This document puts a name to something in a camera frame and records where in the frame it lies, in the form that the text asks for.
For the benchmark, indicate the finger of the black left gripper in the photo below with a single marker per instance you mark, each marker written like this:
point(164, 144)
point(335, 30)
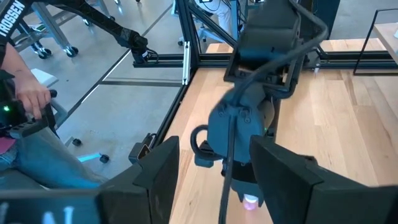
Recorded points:
point(238, 191)
point(260, 196)

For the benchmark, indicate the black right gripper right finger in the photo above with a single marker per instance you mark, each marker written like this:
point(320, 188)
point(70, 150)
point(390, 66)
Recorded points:
point(311, 199)

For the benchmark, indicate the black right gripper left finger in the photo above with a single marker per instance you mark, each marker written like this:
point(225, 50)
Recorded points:
point(146, 193)

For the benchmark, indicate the pink medicine bottle white cap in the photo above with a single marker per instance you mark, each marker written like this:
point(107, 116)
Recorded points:
point(250, 203)

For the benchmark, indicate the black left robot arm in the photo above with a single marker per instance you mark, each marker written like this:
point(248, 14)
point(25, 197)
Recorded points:
point(267, 31)

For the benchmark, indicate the person's forearm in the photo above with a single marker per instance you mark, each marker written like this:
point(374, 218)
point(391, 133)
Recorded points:
point(12, 62)

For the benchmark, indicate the wooden shelf with black legs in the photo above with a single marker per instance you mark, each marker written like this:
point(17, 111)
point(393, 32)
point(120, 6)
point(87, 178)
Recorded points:
point(388, 40)

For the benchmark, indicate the small black floor object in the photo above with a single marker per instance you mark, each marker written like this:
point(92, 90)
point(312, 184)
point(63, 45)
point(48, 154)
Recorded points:
point(104, 158)

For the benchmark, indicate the small black caster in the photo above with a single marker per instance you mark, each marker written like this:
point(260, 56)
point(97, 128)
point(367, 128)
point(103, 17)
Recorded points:
point(76, 142)

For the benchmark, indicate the black handheld device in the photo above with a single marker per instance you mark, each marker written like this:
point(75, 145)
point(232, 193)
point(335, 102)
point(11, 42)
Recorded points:
point(28, 127)

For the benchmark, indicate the pink object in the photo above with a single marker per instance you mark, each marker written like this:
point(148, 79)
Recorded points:
point(6, 144)

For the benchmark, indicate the person's hand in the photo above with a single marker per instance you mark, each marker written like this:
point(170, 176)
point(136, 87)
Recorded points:
point(31, 93)

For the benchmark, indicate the white flat object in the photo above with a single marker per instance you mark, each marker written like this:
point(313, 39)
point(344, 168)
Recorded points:
point(43, 77)

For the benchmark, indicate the person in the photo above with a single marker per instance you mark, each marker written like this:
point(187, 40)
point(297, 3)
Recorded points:
point(224, 15)

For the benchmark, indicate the grey rolling cart legs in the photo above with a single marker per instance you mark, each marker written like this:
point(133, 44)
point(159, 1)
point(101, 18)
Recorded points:
point(53, 31)

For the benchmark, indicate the small black table camera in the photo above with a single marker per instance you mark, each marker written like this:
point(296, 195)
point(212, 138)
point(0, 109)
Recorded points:
point(141, 151)

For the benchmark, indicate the long black frame bar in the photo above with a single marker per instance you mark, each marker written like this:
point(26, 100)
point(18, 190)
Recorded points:
point(174, 105)

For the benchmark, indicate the silver metal bracket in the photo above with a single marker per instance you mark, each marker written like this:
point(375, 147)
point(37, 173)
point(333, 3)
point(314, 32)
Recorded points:
point(186, 62)

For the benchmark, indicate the black aluminium frame rails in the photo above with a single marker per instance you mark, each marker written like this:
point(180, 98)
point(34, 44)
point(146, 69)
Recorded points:
point(342, 62)

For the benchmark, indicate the black diagonal frame brace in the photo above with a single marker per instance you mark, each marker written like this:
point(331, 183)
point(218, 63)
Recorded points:
point(214, 28)

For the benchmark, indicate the black frame upright post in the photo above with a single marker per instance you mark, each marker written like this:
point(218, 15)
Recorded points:
point(188, 31)

